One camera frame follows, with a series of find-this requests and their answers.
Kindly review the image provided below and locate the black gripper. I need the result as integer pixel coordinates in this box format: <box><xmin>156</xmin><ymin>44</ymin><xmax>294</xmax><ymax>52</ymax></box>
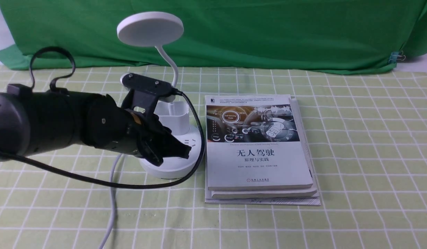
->
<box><xmin>83</xmin><ymin>95</ymin><xmax>191</xmax><ymax>167</ymax></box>

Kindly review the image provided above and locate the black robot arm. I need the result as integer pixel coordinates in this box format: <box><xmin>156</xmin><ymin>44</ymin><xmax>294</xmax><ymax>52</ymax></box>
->
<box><xmin>0</xmin><ymin>84</ymin><xmax>191</xmax><ymax>166</ymax></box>

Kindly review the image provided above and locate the white desk lamp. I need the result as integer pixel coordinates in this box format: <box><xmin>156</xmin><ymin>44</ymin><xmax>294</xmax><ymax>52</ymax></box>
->
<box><xmin>117</xmin><ymin>11</ymin><xmax>205</xmax><ymax>180</ymax></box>

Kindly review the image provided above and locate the top white textbook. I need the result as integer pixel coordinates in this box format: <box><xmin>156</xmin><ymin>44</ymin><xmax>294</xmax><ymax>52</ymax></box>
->
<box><xmin>205</xmin><ymin>95</ymin><xmax>314</xmax><ymax>191</ymax></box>

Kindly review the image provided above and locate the bottom white book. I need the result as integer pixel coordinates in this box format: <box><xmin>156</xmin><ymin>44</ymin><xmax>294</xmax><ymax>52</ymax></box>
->
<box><xmin>205</xmin><ymin>99</ymin><xmax>321</xmax><ymax>206</ymax></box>

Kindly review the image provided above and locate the green backdrop cloth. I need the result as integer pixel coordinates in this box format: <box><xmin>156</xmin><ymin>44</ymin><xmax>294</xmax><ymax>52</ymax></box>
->
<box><xmin>0</xmin><ymin>0</ymin><xmax>427</xmax><ymax>75</ymax></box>

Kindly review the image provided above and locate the green checkered tablecloth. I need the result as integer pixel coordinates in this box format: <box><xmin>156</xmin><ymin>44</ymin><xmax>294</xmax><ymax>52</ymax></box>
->
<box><xmin>0</xmin><ymin>66</ymin><xmax>427</xmax><ymax>249</ymax></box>

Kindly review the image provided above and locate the blue binder clip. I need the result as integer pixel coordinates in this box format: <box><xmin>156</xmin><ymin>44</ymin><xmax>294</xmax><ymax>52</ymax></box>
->
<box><xmin>388</xmin><ymin>51</ymin><xmax>406</xmax><ymax>64</ymax></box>

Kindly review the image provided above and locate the black camera cable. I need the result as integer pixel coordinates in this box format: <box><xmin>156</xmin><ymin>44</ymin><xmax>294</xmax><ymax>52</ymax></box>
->
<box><xmin>0</xmin><ymin>46</ymin><xmax>206</xmax><ymax>190</ymax></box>

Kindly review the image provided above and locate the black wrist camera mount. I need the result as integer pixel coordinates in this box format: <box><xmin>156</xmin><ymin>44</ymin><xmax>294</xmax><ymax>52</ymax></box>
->
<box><xmin>120</xmin><ymin>73</ymin><xmax>176</xmax><ymax>119</ymax></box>

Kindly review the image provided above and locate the white lamp power cable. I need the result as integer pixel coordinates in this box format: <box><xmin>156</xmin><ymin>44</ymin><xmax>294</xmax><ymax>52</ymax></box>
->
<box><xmin>98</xmin><ymin>154</ymin><xmax>124</xmax><ymax>249</ymax></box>

